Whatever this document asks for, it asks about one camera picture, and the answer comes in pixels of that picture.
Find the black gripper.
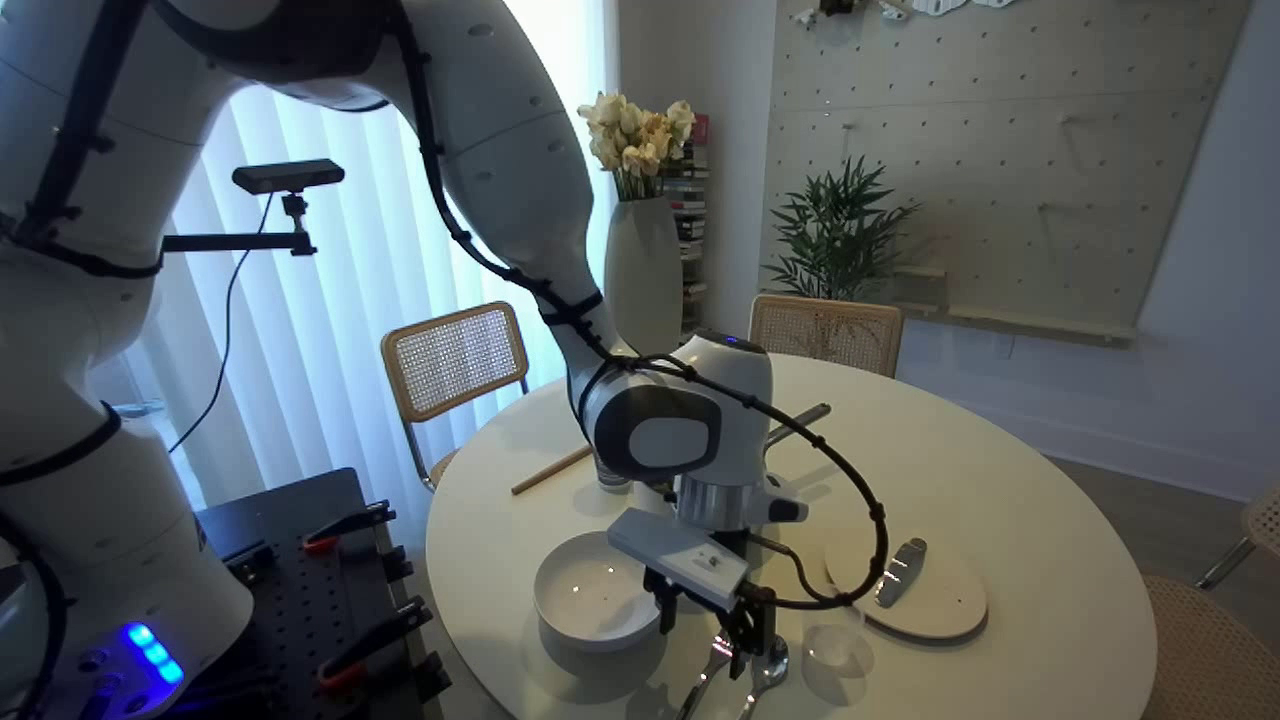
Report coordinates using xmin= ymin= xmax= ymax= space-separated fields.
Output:
xmin=643 ymin=568 xmax=774 ymax=658

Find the silver fork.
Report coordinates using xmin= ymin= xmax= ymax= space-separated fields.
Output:
xmin=679 ymin=631 xmax=737 ymax=720

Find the silver spoon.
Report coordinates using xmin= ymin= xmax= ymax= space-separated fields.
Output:
xmin=739 ymin=646 xmax=789 ymax=720

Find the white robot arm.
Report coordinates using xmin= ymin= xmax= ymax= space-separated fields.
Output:
xmin=0 ymin=0 xmax=793 ymax=720

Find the white ceramic bowl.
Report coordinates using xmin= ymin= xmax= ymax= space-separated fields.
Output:
xmin=531 ymin=533 xmax=658 ymax=652

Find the clear drinking glass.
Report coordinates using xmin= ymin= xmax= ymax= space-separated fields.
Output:
xmin=805 ymin=625 xmax=872 ymax=682

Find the round wooden board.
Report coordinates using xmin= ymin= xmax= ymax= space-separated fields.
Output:
xmin=851 ymin=537 xmax=989 ymax=646

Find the white saucepan grey interior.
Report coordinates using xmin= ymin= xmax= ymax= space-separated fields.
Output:
xmin=765 ymin=405 xmax=831 ymax=449

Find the wicker chair far side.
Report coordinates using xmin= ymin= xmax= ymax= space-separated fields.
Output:
xmin=752 ymin=297 xmax=905 ymax=375

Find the tall white ribbed vase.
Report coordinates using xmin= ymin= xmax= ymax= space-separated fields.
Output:
xmin=602 ymin=195 xmax=684 ymax=351

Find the wicker chair near vase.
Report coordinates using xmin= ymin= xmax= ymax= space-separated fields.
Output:
xmin=379 ymin=301 xmax=528 ymax=487

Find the black robot cart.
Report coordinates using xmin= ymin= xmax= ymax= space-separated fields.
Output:
xmin=71 ymin=468 xmax=453 ymax=720

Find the green potted plant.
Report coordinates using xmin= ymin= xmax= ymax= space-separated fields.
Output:
xmin=769 ymin=156 xmax=912 ymax=301

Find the cream calla lily bouquet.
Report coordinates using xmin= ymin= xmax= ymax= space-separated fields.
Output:
xmin=578 ymin=91 xmax=697 ymax=202

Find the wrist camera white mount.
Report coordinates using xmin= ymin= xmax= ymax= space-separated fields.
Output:
xmin=608 ymin=508 xmax=746 ymax=596

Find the red spatula wooden handle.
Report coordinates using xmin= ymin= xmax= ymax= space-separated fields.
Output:
xmin=512 ymin=449 xmax=590 ymax=497

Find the black camera on stand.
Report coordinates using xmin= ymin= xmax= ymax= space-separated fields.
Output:
xmin=160 ymin=156 xmax=345 ymax=257

